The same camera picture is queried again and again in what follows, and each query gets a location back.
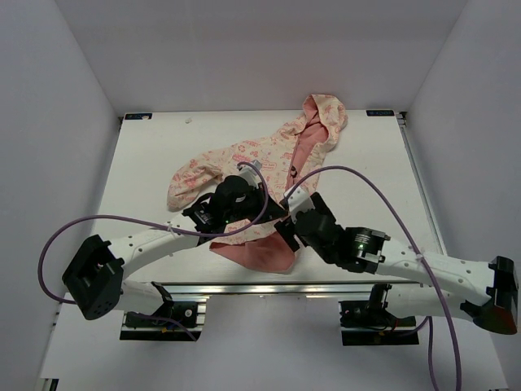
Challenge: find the blue label sticker right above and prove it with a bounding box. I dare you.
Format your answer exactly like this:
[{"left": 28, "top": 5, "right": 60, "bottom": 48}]
[{"left": 366, "top": 109, "right": 395, "bottom": 117}]

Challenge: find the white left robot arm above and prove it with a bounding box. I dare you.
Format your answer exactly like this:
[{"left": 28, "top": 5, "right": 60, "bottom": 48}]
[{"left": 62, "top": 175, "right": 286, "bottom": 325}]

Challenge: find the blue label sticker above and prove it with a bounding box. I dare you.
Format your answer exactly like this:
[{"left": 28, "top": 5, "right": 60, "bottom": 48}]
[
  {"left": 124, "top": 112, "right": 152, "bottom": 121},
  {"left": 366, "top": 109, "right": 395, "bottom": 117}
]

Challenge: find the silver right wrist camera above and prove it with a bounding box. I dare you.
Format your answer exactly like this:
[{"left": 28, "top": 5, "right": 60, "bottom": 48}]
[{"left": 284, "top": 187, "right": 314, "bottom": 216}]

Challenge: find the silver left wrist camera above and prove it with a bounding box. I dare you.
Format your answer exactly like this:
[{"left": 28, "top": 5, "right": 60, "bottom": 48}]
[{"left": 237, "top": 160, "right": 262, "bottom": 187}]

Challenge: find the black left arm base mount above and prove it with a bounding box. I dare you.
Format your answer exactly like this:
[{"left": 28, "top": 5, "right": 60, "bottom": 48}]
[{"left": 116, "top": 280, "right": 206, "bottom": 341}]

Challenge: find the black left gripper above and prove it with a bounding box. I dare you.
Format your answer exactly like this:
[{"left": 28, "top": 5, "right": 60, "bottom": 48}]
[{"left": 224, "top": 182, "right": 287, "bottom": 225}]

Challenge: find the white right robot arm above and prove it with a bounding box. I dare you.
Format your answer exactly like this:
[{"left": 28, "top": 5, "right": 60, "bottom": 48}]
[{"left": 275, "top": 187, "right": 519, "bottom": 335}]

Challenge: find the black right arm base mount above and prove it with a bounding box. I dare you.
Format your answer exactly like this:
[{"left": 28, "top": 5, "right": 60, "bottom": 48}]
[{"left": 339, "top": 283, "right": 419, "bottom": 347}]

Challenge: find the blue label sticker left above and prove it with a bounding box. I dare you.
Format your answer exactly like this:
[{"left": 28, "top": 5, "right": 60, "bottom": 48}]
[{"left": 124, "top": 112, "right": 152, "bottom": 121}]

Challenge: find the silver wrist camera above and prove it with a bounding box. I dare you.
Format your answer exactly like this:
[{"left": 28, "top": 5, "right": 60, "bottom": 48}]
[
  {"left": 237, "top": 160, "right": 262, "bottom": 187},
  {"left": 284, "top": 187, "right": 314, "bottom": 216}
]

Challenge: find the pink cream printed hooded jacket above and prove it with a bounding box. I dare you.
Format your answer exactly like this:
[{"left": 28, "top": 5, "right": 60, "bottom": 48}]
[{"left": 167, "top": 94, "right": 348, "bottom": 273}]

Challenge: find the aluminium right table rail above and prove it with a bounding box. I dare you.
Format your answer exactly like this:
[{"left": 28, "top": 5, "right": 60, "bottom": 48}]
[{"left": 396, "top": 112, "right": 446, "bottom": 255}]

